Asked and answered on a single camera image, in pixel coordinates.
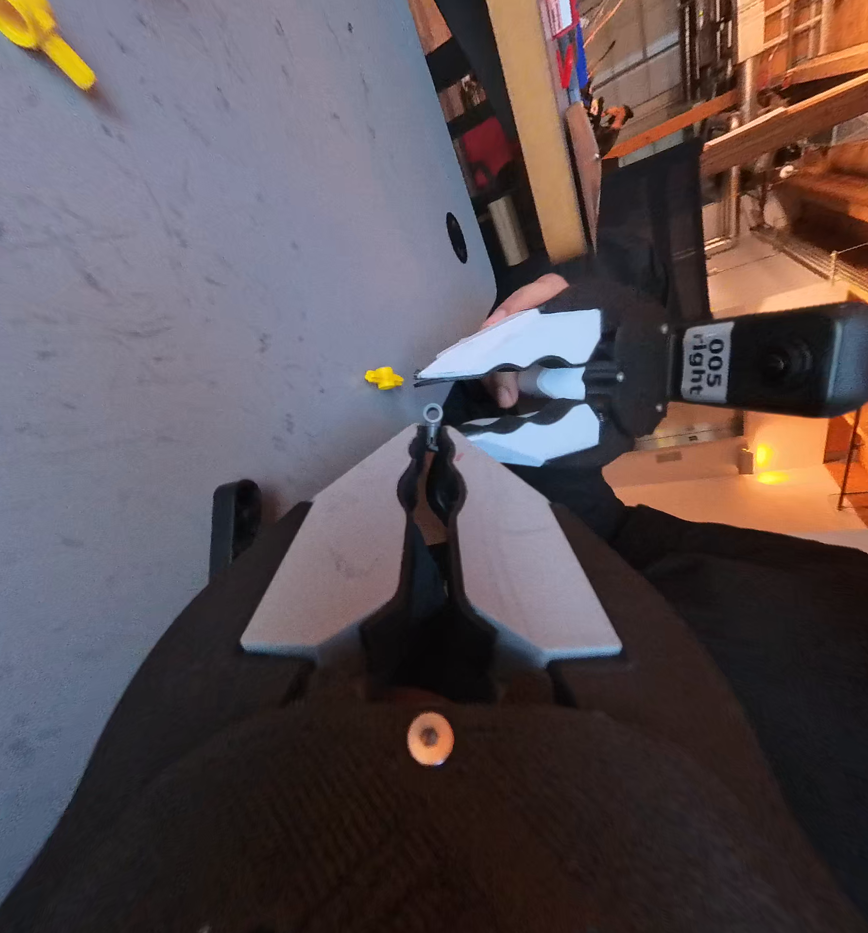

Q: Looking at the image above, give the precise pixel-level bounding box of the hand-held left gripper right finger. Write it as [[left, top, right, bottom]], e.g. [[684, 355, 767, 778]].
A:
[[444, 429, 623, 666]]

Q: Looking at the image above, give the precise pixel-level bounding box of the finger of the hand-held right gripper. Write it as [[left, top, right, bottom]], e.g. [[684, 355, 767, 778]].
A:
[[412, 308, 604, 384], [464, 401, 602, 468]]

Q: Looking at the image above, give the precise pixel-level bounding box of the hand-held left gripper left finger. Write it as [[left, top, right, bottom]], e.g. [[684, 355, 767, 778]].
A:
[[239, 425, 422, 657]]

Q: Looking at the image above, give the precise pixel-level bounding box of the black toy beam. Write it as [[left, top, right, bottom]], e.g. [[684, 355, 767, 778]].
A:
[[210, 480, 264, 583]]

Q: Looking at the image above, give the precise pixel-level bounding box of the grey desk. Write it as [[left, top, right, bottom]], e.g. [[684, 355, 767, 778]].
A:
[[0, 0, 497, 912]]

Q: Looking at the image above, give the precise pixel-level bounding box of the person's right hand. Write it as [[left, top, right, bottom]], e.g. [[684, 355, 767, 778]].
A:
[[477, 273, 572, 409]]

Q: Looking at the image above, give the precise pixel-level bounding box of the gold metal cylinder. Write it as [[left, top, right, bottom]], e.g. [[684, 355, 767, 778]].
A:
[[488, 193, 530, 268]]

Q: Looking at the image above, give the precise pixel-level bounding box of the red plastic bin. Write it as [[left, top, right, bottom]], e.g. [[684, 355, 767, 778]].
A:
[[463, 117, 522, 188]]

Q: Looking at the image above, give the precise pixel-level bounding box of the yellow edged table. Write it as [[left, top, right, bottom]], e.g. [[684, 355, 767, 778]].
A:
[[486, 0, 589, 265]]

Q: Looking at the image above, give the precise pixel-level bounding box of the red white sign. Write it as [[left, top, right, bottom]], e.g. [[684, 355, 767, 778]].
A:
[[539, 0, 581, 42]]

